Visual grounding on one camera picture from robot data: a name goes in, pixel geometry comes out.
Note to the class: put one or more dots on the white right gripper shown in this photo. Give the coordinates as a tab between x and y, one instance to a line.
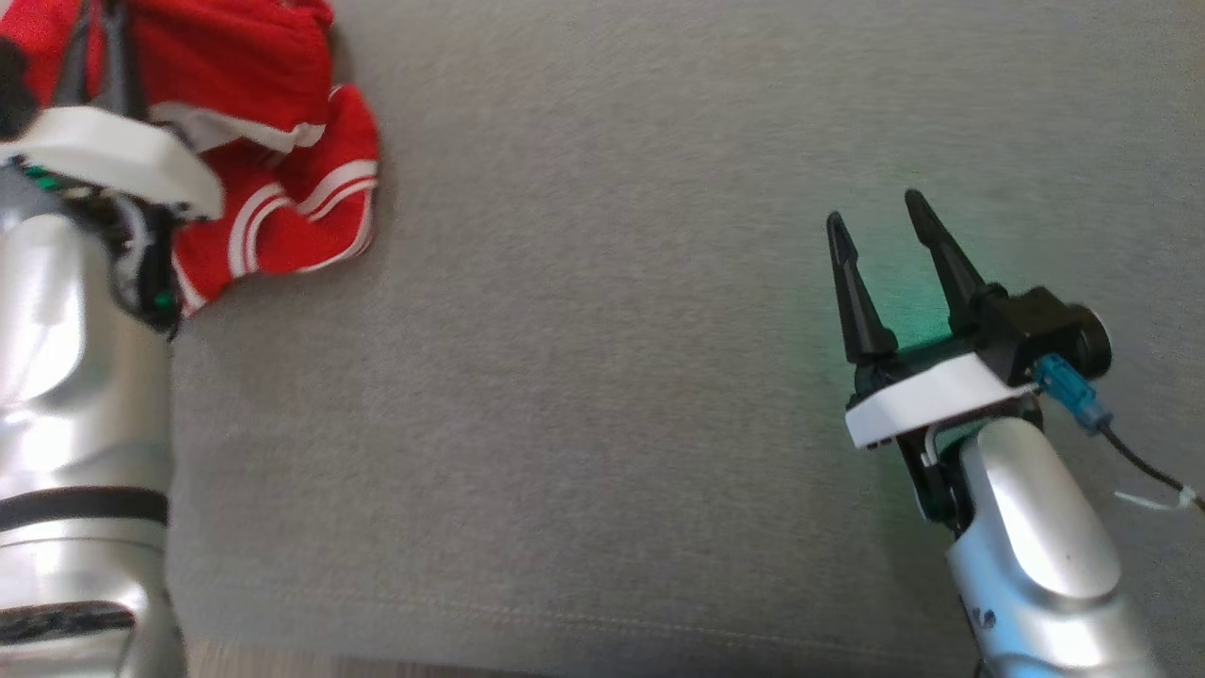
932	391

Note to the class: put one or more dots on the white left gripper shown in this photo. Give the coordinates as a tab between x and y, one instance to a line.
113	151

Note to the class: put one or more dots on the red basketball jersey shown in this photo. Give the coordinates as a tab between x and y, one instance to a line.
235	56

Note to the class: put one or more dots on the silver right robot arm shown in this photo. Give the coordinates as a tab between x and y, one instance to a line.
1026	527

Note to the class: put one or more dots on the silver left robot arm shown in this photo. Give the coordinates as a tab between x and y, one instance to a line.
66	377

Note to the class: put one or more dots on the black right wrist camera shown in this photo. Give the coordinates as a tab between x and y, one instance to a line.
1045	325

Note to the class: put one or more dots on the blue right camera connector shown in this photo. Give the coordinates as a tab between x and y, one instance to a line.
1068	391

